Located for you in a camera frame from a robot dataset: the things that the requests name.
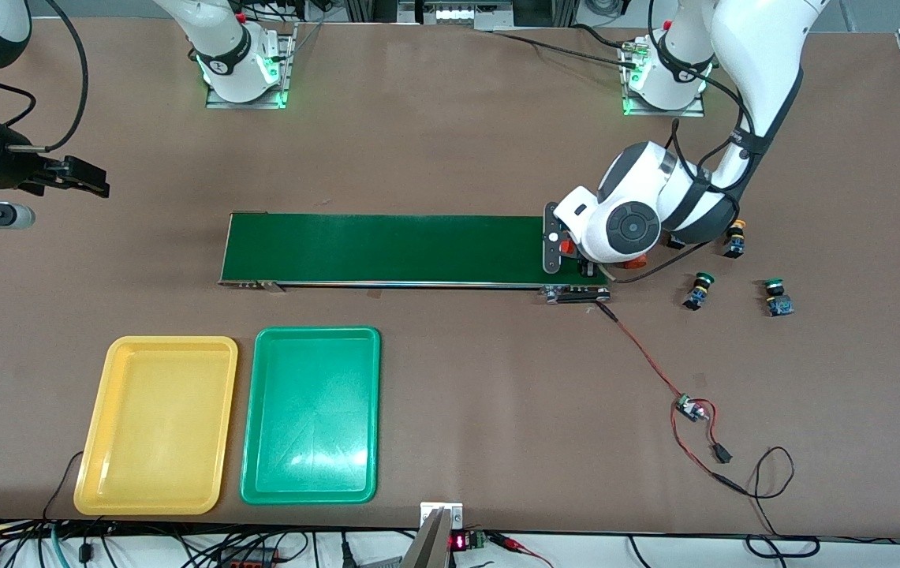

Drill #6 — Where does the long black table cable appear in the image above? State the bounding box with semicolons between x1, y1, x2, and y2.
489;30;632;65

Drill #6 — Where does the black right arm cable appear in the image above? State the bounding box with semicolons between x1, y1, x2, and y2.
0;0;90;152

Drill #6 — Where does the orange power strip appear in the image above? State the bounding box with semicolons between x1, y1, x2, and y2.
217;547;281;568

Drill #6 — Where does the looped thin black cable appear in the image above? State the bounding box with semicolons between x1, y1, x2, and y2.
745;446;821;559

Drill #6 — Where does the yellow plastic tray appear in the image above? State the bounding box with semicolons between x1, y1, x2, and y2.
73;335;239;517

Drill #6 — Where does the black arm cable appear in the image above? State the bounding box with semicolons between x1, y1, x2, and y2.
607;0;758;283
0;0;90;152

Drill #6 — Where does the silver electronics box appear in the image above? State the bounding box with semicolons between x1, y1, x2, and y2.
418;0;513;31

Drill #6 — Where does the green push button switch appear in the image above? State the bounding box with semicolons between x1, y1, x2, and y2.
682;271;715;311
762;278;796;318

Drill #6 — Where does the red and black conveyor wire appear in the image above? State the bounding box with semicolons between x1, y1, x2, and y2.
596;302;752;496

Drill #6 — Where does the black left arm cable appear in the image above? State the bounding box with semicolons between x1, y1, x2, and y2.
607;0;758;283

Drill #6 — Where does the green plastic tray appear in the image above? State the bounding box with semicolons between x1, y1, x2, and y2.
240;326;382;506

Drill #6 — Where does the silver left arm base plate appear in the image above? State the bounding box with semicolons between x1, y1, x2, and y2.
622;39;707;118

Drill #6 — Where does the red clip lead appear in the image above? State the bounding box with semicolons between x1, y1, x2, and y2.
489;533;555;568

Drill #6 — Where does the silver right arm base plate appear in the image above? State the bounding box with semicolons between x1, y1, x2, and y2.
205;24;297;110

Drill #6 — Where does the small motor controller board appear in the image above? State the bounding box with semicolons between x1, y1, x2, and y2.
674;393;712;423

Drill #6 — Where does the silver camera mount bracket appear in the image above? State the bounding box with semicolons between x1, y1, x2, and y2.
401;502;465;568

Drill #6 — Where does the green belt conveyor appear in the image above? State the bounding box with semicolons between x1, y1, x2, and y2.
218;211;611;305

